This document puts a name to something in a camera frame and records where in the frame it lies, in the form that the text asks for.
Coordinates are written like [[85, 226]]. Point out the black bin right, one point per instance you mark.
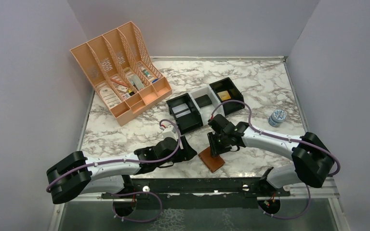
[[227, 84]]

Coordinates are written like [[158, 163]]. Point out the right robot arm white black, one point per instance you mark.
[[310, 165]]

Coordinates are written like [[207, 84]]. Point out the gold card in black bin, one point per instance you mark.
[[224, 95]]

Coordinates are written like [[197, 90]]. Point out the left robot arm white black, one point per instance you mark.
[[77, 174]]

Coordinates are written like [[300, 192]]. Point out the black bin left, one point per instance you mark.
[[189, 122]]

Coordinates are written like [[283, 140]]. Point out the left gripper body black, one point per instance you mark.
[[179, 155]]

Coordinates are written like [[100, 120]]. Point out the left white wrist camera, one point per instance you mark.
[[169, 131]]

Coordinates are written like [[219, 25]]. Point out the brown leather card holder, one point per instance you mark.
[[212, 163]]

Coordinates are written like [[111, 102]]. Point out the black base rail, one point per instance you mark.
[[192, 193]]

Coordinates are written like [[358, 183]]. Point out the black bin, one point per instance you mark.
[[227, 84], [189, 122]]

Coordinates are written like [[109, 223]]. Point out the orange plastic file organizer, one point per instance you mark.
[[119, 68]]

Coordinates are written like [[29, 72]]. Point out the blue white small jar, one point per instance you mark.
[[277, 118]]

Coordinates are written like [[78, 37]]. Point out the black object in white bin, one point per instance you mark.
[[203, 101]]

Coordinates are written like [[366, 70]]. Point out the white bin middle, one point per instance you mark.
[[205, 112]]

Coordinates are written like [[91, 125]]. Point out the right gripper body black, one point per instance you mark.
[[219, 144]]

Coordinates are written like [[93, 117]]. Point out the white card in black bin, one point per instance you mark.
[[181, 110]]

